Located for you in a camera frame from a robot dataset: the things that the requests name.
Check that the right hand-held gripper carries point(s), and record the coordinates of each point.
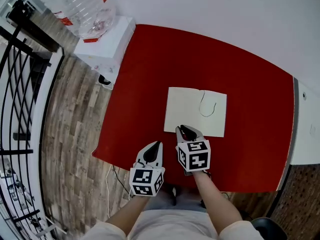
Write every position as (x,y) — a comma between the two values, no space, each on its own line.
(195,156)

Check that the black drip tray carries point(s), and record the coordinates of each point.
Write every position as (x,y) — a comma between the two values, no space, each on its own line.
(103,80)

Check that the person's grey trousers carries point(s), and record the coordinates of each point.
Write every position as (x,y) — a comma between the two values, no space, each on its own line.
(185,201)

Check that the white side desk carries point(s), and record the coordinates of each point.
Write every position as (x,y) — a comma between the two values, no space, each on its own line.
(306,134)

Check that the person's right forearm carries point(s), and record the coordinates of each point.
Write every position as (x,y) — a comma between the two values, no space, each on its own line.
(217,204)

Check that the person's light shirt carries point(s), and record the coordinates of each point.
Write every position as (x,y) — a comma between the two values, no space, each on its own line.
(172,225)

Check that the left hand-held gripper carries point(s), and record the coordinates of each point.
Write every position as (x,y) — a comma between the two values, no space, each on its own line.
(145,180)

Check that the dark wooden handrail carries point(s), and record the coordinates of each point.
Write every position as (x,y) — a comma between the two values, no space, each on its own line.
(37,31)

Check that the white water dispenser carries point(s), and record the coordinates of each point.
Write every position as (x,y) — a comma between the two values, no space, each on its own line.
(110,46)

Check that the large clear water bottle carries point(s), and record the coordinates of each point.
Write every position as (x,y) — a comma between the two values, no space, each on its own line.
(80,6)

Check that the black chair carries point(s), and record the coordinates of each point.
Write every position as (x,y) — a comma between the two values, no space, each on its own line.
(271,230)

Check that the red tablecloth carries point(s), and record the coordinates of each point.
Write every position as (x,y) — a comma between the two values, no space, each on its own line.
(250,134)

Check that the black metal railing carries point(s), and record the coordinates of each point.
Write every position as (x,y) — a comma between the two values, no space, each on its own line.
(15,84)

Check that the blue notebook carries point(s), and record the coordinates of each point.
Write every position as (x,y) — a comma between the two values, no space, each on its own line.
(185,109)

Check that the person's left forearm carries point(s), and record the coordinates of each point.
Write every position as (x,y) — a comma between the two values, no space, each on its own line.
(130,214)

